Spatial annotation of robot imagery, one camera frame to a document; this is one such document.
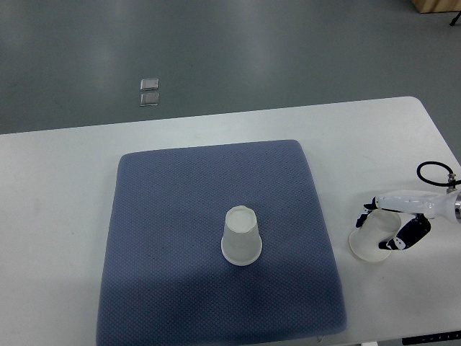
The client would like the upper metal floor plate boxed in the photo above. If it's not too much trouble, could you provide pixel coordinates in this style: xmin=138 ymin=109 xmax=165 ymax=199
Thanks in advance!
xmin=140 ymin=78 xmax=159 ymax=91

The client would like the blue grey fabric cushion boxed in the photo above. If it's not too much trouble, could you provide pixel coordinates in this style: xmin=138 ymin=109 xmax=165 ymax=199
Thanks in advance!
xmin=96 ymin=140 xmax=346 ymax=345

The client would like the black tripod leg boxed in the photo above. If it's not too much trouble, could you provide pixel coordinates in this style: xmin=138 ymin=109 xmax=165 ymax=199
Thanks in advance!
xmin=449 ymin=11 xmax=461 ymax=26

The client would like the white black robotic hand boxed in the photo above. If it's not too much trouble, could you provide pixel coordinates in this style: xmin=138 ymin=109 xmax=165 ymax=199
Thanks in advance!
xmin=356 ymin=192 xmax=460 ymax=251

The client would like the black table edge panel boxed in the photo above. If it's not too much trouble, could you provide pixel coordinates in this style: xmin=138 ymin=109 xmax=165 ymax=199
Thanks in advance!
xmin=402 ymin=331 xmax=460 ymax=345

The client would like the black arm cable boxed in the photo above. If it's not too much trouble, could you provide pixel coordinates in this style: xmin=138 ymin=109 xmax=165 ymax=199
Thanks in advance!
xmin=416 ymin=161 xmax=461 ymax=192

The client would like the wooden box corner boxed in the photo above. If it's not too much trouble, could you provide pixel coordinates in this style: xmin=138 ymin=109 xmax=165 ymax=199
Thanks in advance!
xmin=411 ymin=0 xmax=460 ymax=14

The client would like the white paper cup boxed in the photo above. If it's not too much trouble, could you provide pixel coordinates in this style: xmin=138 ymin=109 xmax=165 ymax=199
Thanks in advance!
xmin=220 ymin=205 xmax=262 ymax=267
xmin=349 ymin=209 xmax=401 ymax=263

